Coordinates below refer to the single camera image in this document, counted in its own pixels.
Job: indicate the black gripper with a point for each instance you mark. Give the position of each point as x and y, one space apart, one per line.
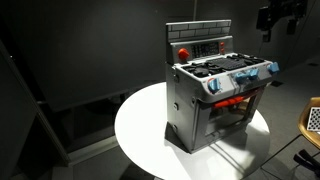
283 9

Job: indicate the blue stove knob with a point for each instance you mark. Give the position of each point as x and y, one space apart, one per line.
240 78
214 85
273 67
254 74

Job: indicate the small orange stove button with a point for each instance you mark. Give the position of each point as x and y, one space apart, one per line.
222 44
222 50

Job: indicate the large orange stove knob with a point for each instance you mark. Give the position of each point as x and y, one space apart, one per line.
183 53

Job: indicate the grey toy stove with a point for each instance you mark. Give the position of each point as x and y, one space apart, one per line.
206 110

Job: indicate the checkerboard calibration card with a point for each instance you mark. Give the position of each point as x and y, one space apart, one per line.
314 119

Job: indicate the wooden chair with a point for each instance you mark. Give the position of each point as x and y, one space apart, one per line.
308 133

